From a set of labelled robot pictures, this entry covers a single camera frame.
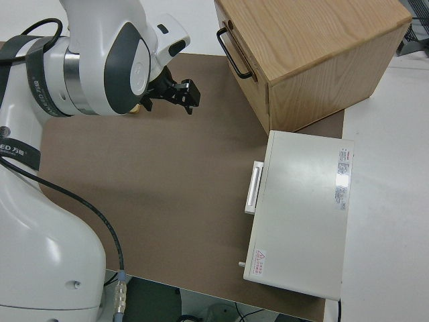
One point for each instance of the brown table mat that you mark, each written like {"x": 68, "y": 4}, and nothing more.
{"x": 167, "y": 184}

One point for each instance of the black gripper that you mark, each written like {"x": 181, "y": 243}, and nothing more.
{"x": 166, "y": 89}

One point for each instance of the light wooden drawer cabinet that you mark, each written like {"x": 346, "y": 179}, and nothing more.
{"x": 318, "y": 57}

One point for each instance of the white toaster oven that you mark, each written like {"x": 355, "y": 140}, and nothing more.
{"x": 301, "y": 208}

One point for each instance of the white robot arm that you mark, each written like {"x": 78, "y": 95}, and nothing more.
{"x": 33, "y": 251}

